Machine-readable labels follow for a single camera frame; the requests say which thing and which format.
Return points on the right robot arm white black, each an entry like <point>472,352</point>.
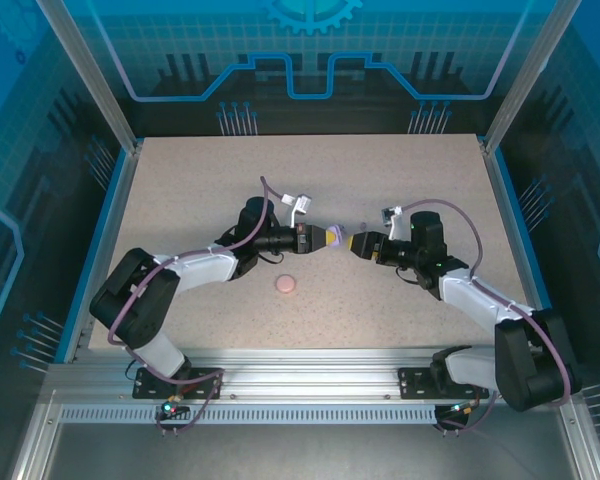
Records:
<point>530,360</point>

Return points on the purple earbud charging case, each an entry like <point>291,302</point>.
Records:
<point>341,239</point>

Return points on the pink earbud charging case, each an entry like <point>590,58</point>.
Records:
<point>285,284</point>

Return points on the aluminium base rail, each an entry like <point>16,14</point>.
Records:
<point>305,375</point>

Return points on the aluminium frame post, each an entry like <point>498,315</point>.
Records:
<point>87,75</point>
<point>525,75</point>

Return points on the small led connector board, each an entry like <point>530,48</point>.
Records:
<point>462,409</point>
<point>171,409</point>

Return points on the aluminium blue side rail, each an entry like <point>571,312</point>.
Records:
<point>107,240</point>
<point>521,240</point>

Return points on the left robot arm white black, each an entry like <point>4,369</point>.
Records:
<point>130,300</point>

